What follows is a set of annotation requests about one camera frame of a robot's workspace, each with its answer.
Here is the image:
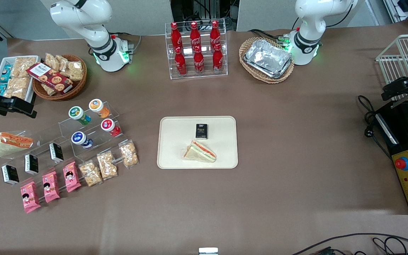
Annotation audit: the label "green gum bottle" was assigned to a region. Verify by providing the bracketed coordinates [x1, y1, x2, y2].
[68, 106, 92, 125]

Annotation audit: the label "grey arm base connector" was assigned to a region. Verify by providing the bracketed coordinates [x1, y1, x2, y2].
[123, 34, 142, 59]

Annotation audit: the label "blue gum bottle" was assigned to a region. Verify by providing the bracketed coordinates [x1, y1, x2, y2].
[71, 131, 94, 149]

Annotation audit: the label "orange gum bottle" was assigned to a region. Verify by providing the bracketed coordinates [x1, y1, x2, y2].
[89, 99, 111, 118]

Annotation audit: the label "red gum bottle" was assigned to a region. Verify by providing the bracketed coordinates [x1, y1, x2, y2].
[101, 119, 122, 137]

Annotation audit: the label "clear acrylic gum rack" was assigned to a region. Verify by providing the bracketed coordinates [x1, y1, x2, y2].
[58, 101, 123, 158]

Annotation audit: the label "cream plastic tray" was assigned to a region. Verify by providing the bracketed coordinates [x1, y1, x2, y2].
[157, 116, 239, 169]

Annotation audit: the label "large bag rice snacks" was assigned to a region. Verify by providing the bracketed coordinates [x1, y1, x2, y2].
[11, 57, 37, 78]
[4, 77, 31, 100]

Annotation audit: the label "wrapped triangle sandwich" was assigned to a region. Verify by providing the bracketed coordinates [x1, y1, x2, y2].
[183, 140, 217, 163]
[0, 132, 34, 158]

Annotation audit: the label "black machine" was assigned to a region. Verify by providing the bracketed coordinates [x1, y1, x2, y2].
[374, 101, 408, 215]

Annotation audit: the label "red cookie box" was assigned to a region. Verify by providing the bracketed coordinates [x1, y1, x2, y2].
[26, 63, 74, 94]

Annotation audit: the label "grey metal shelf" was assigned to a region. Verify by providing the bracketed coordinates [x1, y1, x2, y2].
[383, 0, 408, 29]

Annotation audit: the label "clear acrylic stepped snack rack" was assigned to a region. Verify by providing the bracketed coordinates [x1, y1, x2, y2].
[0, 129, 141, 199]

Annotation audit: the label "black and white carton pack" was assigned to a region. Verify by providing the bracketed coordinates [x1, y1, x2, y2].
[24, 154, 39, 175]
[49, 143, 64, 163]
[1, 165, 19, 185]

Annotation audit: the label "dark round wicker basket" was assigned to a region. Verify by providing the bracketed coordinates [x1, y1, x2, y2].
[32, 54, 87, 101]

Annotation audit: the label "pink snack pack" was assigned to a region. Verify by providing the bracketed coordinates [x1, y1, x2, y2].
[42, 171, 60, 203]
[63, 161, 82, 193]
[20, 181, 41, 214]

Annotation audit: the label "clear bag rice cracker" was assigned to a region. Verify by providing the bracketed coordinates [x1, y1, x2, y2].
[97, 151, 118, 181]
[79, 160, 103, 187]
[119, 140, 139, 168]

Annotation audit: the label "stack of foil trays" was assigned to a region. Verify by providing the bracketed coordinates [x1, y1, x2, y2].
[244, 39, 293, 79]

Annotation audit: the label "light oval wicker basket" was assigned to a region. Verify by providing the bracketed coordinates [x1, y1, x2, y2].
[239, 37, 295, 84]

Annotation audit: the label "red cola bottle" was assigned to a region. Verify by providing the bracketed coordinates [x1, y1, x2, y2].
[193, 45, 205, 74]
[170, 22, 182, 50]
[210, 20, 221, 48]
[174, 46, 187, 76]
[190, 21, 202, 50]
[212, 43, 224, 72]

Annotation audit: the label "dark background equipment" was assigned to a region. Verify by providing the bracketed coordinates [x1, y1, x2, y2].
[170, 0, 240, 30]

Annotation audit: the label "clear acrylic bottle rack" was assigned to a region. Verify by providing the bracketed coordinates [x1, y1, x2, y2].
[165, 18, 228, 80]

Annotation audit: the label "black Face tissue pack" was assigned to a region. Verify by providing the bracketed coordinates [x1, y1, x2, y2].
[195, 123, 208, 140]

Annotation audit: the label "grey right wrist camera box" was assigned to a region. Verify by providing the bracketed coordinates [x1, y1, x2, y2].
[0, 96, 37, 118]

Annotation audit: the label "white wire basket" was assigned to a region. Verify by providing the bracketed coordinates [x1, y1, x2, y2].
[376, 34, 408, 107]

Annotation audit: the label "black power cable with plug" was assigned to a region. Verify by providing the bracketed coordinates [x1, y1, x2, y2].
[358, 95, 392, 160]

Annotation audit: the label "looped black cable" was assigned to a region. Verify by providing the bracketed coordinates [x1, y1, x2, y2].
[372, 237, 408, 255]

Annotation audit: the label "long black cable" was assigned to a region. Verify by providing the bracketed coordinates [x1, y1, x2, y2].
[293, 233, 408, 255]

